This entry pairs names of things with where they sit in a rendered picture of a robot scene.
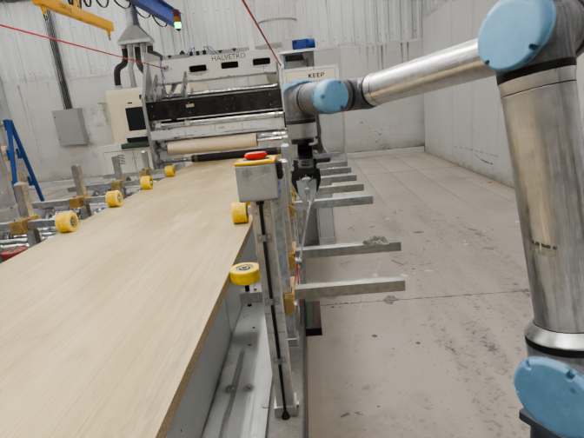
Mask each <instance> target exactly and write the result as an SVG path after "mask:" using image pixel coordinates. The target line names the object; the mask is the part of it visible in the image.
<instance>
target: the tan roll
mask: <svg viewBox="0 0 584 438"><path fill-rule="evenodd" d="M283 137H284V136H269V137H260V138H257V136H256V133H253V134H244V135H235V136H219V137H210V138H201V139H192V140H183V141H174V142H168V147H164V148H158V152H161V151H168V152H169V154H170V155H171V156H175V155H184V154H193V153H203V152H211V151H220V150H229V149H246V148H255V147H258V142H266V141H274V140H283Z"/></svg>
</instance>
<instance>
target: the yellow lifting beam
mask: <svg viewBox="0 0 584 438"><path fill-rule="evenodd" d="M32 3H33V4H34V5H36V6H39V7H40V8H41V10H42V13H43V14H44V15H45V16H47V10H51V11H54V12H56V13H58V14H61V15H64V16H67V17H70V18H73V19H76V20H77V21H80V22H83V23H87V24H89V25H92V26H95V27H97V28H99V29H102V30H106V31H107V34H108V36H109V37H110V32H111V31H114V25H113V22H111V21H109V20H107V19H104V18H102V17H99V16H97V15H94V14H92V13H89V12H88V11H86V10H82V8H81V6H80V3H79V2H78V1H77V0H74V5H71V4H68V3H65V2H63V1H61V0H32Z"/></svg>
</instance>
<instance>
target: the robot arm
mask: <svg viewBox="0 0 584 438"><path fill-rule="evenodd" d="M583 52H584V0H500V1H499V2H498V3H497V4H496V5H495V6H494V7H493V8H492V9H491V10H490V11H489V13H488V14H487V16H486V18H485V20H483V22H482V24H481V27H480V30H479V34H478V38H476V39H473V40H470V41H467V42H465V43H460V44H457V45H455V46H453V47H450V48H447V49H445V50H440V51H437V52H435V53H432V54H429V55H426V56H422V57H419V58H416V59H415V60H412V61H409V62H406V63H402V64H399V65H396V66H394V67H391V68H388V69H385V70H381V71H378V72H376V73H371V74H368V75H366V76H361V77H357V78H347V79H334V78H327V79H324V80H321V81H317V82H312V80H311V79H301V80H295V81H292V82H288V83H285V84H284V85H283V93H282V95H283V99H284V107H285V116H286V124H287V128H285V131H288V139H292V140H291V144H297V156H298V157H297V158H294V160H293V163H294V164H293V165H292V166H293V167H294V171H291V174H292V176H291V181H292V184H293V186H294V188H295V190H296V192H297V194H298V196H299V197H300V198H301V200H302V202H303V203H304V204H305V205H306V206H307V207H309V202H311V205H312V204H313V202H314V200H315V197H316V194H317V191H318V189H319V186H320V183H321V174H320V169H318V168H317V167H316V165H317V162H316V160H315V156H313V150H312V146H309V143H313V142H314V141H315V139H314V136H317V131H316V121H315V115H321V114H328V115H331V114H335V113H337V112H344V111H351V110H370V109H373V108H375V107H377V106H378V105H381V104H382V103H388V102H392V101H395V100H399V99H402V98H406V97H410V96H416V95H420V94H423V93H427V92H430V91H434V90H440V89H444V88H447V87H451V86H455V85H458V84H462V83H468V82H472V81H475V80H479V79H482V78H486V77H490V76H495V77H496V82H497V88H498V89H499V91H500V93H501V104H502V110H503V115H504V122H505V128H506V133H507V140H508V150H509V156H510V162H511V168H512V174H513V180H514V191H515V197H516V202H517V209H518V215H519V220H520V226H521V237H522V243H523V249H524V255H525V261H526V267H527V272H528V284H529V289H530V295H531V302H532V307H533V313H534V318H533V319H532V320H531V321H530V322H529V323H528V324H527V325H526V326H525V328H524V335H525V342H526V347H527V352H528V358H527V359H525V360H523V361H522V362H520V364H519V365H518V367H517V369H516V370H515V372H514V386H515V392H516V394H517V396H518V398H519V400H520V402H521V404H522V405H523V407H524V408H525V409H526V410H527V411H528V412H529V414H531V415H532V417H533V418H535V420H537V421H538V422H541V423H542V424H543V425H544V427H545V428H547V429H548V430H550V431H552V432H554V433H556V434H558V435H560V436H562V437H565V438H584V130H583V124H582V117H581V105H580V98H579V91H578V85H577V78H576V72H575V71H576V70H577V62H576V58H578V57H579V56H580V55H581V54H582V53H583ZM307 176H309V177H310V178H312V179H311V180H309V181H308V186H309V201H308V199H307V194H306V192H305V188H306V183H305V182H304V181H302V178H303V177H307ZM311 205H310V207H311Z"/></svg>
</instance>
